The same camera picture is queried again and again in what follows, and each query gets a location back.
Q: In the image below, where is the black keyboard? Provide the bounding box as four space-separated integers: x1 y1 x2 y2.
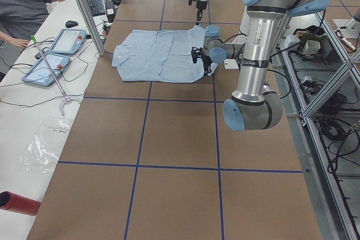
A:
86 0 106 17

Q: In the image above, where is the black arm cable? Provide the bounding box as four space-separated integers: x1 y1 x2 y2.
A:
222 33 293 100

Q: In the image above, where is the clear plastic bag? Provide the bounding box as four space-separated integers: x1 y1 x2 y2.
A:
15 116 74 176

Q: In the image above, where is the aluminium frame post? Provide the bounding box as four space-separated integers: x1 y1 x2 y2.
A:
76 0 105 56

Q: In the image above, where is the light blue button shirt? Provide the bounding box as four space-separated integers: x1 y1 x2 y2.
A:
111 25 218 83

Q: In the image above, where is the seated person grey shirt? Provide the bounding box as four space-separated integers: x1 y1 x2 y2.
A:
0 0 69 55

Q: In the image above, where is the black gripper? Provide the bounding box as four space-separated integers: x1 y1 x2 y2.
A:
188 0 208 25
191 47 213 76

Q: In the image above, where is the reach grabber stick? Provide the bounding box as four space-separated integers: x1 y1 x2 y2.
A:
30 35 82 117

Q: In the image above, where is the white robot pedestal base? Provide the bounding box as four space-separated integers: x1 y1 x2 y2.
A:
224 9 250 70

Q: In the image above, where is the blue teach pendant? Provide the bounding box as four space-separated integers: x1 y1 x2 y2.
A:
48 29 87 56
21 52 70 87

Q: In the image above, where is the upper blue teach pendant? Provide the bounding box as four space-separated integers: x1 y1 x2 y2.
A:
48 29 87 56

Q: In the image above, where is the red cylinder bottle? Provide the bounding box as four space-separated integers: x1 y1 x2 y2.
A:
1 191 41 216

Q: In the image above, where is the aluminium frame rack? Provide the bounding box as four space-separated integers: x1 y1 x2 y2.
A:
273 6 359 239

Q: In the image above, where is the lower blue teach pendant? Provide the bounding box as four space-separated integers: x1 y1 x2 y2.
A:
21 52 70 87

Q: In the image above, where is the black computer mouse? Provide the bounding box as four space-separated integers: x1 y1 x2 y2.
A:
65 20 78 28

